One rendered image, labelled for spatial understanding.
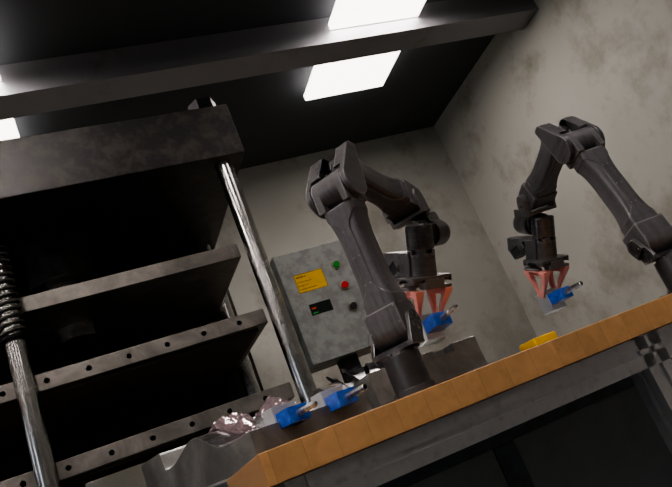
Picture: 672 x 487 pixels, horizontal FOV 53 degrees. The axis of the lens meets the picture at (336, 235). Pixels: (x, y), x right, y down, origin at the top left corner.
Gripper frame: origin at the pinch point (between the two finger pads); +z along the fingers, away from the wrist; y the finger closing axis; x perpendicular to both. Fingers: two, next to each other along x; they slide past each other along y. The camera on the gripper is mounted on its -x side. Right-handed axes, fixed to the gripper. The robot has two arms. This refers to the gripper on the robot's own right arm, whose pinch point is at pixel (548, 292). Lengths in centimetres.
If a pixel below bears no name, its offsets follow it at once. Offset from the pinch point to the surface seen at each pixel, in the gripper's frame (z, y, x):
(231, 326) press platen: 8, 54, -80
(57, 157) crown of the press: -51, 92, -107
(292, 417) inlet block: 1, 85, 19
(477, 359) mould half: 4.3, 39.3, 14.2
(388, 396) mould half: 6, 61, 12
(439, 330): -3.5, 47.1, 12.4
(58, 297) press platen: -9, 100, -100
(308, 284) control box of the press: 1, 23, -85
